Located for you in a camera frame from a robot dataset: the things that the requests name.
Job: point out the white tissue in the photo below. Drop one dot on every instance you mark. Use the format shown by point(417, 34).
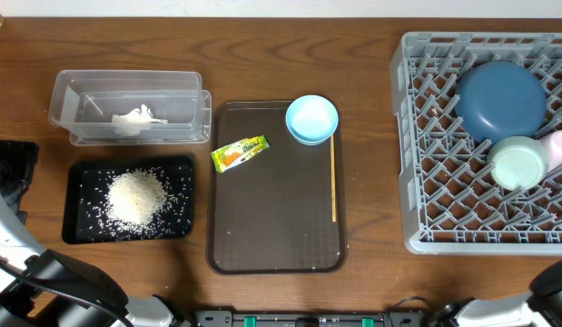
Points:
point(139, 119)

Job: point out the wooden chopstick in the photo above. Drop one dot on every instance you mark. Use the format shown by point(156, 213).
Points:
point(334, 211)

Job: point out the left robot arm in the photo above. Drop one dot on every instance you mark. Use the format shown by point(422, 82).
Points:
point(40, 287)

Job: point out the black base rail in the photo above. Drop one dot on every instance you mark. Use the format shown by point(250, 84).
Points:
point(221, 318)

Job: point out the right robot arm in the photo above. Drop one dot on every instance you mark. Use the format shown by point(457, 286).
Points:
point(541, 306)

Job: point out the clear plastic bin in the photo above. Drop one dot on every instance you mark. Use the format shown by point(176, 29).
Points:
point(118, 80)

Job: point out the dark blue plate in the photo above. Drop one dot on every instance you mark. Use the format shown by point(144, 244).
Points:
point(500, 99)

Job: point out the brown serving tray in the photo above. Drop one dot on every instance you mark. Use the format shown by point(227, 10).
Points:
point(272, 214)

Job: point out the pink cup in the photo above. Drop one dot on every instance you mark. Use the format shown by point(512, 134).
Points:
point(553, 145)

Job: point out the black plastic tray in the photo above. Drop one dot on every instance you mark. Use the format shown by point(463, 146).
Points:
point(87, 206)

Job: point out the grey dishwasher rack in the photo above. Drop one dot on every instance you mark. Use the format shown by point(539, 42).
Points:
point(449, 202)

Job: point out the pile of white rice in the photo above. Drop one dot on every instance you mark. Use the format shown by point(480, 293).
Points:
point(134, 204)

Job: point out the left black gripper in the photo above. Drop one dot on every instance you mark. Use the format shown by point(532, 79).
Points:
point(21, 157)

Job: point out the light blue bowl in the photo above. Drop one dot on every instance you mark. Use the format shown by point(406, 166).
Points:
point(312, 119)

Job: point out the mint green bowl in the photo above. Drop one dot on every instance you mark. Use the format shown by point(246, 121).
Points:
point(518, 162)

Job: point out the green snack wrapper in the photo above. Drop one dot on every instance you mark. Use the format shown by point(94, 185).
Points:
point(232, 155)

